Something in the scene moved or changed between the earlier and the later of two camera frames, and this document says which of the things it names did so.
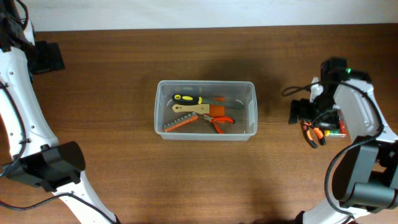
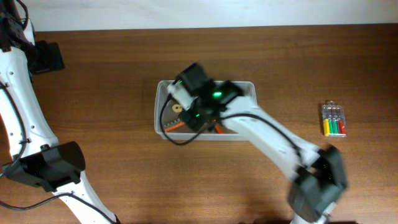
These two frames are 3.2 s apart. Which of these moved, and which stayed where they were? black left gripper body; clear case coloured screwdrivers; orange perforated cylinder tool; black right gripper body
Moved: black right gripper body
Stayed: orange perforated cylinder tool; clear case coloured screwdrivers; black left gripper body
